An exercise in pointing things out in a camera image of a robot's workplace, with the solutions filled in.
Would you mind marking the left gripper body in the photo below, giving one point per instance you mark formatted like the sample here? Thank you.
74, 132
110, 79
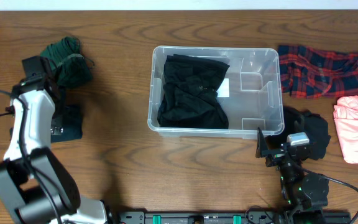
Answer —
56, 118

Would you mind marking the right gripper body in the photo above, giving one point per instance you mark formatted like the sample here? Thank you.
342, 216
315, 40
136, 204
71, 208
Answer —
276, 157

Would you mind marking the navy garment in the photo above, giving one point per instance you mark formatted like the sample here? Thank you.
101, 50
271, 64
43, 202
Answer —
72, 124

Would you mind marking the black garment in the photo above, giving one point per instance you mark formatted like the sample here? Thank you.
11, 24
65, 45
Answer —
315, 127
190, 93

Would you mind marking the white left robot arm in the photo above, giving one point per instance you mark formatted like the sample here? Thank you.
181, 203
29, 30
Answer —
36, 188

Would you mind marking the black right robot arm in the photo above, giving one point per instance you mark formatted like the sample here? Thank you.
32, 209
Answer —
306, 193

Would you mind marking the clear plastic storage bin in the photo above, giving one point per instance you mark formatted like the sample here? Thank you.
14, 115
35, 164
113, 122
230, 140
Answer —
255, 91

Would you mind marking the dark green folded garment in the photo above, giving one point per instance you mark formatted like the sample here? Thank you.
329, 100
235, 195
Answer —
69, 66

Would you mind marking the white label in bin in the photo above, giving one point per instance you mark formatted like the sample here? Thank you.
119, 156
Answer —
223, 91

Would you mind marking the pink folded garment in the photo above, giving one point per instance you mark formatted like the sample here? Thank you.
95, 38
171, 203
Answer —
346, 122

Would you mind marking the red plaid shirt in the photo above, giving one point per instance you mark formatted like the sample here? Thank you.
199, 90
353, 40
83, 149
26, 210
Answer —
309, 73

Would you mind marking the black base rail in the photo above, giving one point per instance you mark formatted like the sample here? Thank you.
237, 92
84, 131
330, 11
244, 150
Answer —
251, 216

